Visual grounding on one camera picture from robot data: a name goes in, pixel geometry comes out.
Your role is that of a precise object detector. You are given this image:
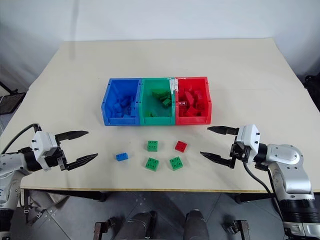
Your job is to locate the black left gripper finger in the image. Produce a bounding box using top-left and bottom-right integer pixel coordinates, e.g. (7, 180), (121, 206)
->
(54, 130), (90, 146)
(64, 152), (99, 172)

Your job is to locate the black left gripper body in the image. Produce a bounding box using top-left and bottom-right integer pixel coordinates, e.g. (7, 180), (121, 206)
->
(42, 140), (69, 172)

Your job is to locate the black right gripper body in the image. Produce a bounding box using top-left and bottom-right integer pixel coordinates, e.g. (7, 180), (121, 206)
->
(229, 135), (252, 169)

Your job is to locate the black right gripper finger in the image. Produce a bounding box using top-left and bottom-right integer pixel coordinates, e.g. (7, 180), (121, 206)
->
(199, 150), (235, 169)
(206, 125), (241, 137)

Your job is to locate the red plastic bin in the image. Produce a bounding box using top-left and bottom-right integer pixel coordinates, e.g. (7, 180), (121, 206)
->
(174, 76), (214, 126)

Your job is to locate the beige cloth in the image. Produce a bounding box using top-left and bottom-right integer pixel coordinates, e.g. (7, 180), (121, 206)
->
(29, 190), (70, 209)

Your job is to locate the blue plastic bin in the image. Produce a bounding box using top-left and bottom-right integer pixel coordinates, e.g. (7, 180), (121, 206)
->
(100, 77), (144, 126)

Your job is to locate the white tape strip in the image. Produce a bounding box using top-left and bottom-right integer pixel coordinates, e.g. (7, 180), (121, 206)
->
(169, 77), (179, 94)

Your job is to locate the green plastic bin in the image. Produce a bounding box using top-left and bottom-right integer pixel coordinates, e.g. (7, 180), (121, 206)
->
(138, 77), (177, 126)

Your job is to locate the dark rounded shape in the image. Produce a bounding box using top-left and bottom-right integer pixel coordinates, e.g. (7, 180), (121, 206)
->
(184, 209), (210, 240)
(117, 210), (159, 240)

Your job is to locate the black flat stand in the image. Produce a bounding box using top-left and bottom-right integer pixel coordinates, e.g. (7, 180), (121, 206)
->
(0, 80), (27, 116)

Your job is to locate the black wheeled equipment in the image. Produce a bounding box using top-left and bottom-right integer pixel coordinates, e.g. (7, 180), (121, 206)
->
(303, 74), (320, 101)

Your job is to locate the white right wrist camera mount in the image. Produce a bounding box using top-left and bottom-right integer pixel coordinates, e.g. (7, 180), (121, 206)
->
(235, 123), (261, 160)

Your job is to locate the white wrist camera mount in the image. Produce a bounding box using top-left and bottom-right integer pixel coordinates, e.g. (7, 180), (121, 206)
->
(235, 123), (261, 160)
(32, 130), (60, 171)

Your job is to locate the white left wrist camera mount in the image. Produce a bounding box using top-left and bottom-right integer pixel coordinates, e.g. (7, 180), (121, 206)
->
(32, 130), (60, 171)

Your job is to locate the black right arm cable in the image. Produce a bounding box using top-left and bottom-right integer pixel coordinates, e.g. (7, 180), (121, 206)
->
(240, 158), (286, 222)

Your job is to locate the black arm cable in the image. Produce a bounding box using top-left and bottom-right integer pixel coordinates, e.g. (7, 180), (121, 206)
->
(240, 158), (286, 222)
(0, 123), (43, 156)

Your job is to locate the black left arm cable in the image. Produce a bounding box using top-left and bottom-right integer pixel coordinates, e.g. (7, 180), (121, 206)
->
(0, 123), (43, 156)

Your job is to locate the grey strap with buckle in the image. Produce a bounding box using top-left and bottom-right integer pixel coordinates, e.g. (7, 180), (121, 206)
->
(20, 189), (51, 226)

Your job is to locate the black table frame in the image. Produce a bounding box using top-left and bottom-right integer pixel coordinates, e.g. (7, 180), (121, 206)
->
(21, 188), (274, 204)

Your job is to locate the rusty metal floor bracket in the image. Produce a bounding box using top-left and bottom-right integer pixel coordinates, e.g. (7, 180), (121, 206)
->
(222, 218), (249, 240)
(94, 216), (126, 240)

